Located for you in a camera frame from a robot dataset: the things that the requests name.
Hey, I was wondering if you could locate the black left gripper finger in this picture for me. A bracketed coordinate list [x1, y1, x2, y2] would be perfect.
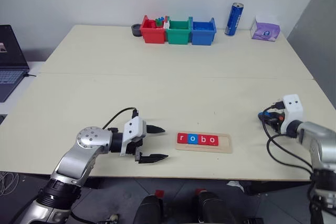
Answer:
[145, 124, 166, 135]
[138, 153, 169, 165]

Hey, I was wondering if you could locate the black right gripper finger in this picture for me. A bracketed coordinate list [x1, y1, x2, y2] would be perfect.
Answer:
[257, 113, 271, 124]

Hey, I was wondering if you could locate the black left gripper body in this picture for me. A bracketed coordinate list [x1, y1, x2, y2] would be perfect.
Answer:
[125, 136, 145, 162]

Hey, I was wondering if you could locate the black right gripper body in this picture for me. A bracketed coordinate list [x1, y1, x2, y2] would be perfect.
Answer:
[267, 111, 285, 133]

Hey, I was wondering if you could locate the wooden letter tray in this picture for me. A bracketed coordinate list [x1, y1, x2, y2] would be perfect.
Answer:
[174, 132, 234, 154]

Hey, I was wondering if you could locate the dark rounded shape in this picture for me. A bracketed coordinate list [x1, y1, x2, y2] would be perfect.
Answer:
[194, 190, 232, 224]
[133, 195, 165, 224]

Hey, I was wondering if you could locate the white crumpled scrap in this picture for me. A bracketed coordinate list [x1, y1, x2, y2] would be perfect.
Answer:
[227, 180, 245, 190]

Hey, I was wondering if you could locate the purple tissue box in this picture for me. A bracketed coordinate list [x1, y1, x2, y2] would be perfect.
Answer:
[249, 15, 281, 42]

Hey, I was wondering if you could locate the red plastic bin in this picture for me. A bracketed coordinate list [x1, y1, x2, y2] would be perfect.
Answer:
[140, 15, 169, 44]

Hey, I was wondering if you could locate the green plastic bin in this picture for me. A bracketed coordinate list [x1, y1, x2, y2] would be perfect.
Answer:
[165, 16, 193, 45]

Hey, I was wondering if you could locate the blue plastic bin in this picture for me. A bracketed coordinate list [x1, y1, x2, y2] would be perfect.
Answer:
[190, 17, 217, 46]

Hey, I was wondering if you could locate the dark grey round cup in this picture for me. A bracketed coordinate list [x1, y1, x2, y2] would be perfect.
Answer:
[131, 23, 143, 37]

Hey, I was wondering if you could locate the blue drink can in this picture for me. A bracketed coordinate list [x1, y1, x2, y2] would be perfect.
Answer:
[224, 2, 244, 36]

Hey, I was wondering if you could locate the white side desk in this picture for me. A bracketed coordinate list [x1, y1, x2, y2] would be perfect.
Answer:
[0, 61, 47, 116]

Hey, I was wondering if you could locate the dark grey laptop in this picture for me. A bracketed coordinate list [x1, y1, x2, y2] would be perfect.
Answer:
[0, 24, 30, 103]

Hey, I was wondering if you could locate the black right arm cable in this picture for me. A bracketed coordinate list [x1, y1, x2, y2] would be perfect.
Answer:
[258, 100, 316, 176]

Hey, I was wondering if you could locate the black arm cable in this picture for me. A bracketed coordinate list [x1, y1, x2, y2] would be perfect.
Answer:
[258, 100, 316, 176]
[101, 107, 139, 130]

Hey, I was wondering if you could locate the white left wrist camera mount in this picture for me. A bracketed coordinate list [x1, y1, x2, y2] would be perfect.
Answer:
[120, 117, 148, 156]

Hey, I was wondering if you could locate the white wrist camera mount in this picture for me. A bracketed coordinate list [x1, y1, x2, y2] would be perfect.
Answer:
[120, 117, 148, 156]
[278, 93, 304, 134]

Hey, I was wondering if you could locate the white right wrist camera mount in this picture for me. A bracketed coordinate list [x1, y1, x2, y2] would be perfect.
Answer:
[278, 93, 304, 134]

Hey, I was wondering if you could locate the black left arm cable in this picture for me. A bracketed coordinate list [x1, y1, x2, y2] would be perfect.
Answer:
[101, 107, 139, 130]

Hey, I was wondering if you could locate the white cable bundle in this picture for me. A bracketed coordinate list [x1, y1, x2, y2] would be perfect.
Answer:
[0, 172, 19, 196]

